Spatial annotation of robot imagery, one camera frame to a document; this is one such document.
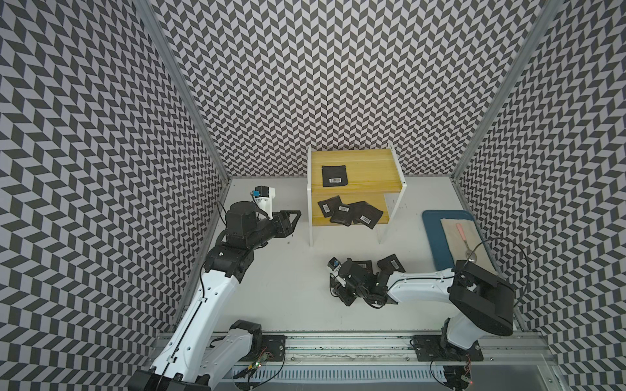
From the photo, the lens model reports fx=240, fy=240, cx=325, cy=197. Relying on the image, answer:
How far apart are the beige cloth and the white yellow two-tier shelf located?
288 mm

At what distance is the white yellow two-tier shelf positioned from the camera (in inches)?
28.9

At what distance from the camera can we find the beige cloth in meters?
0.93
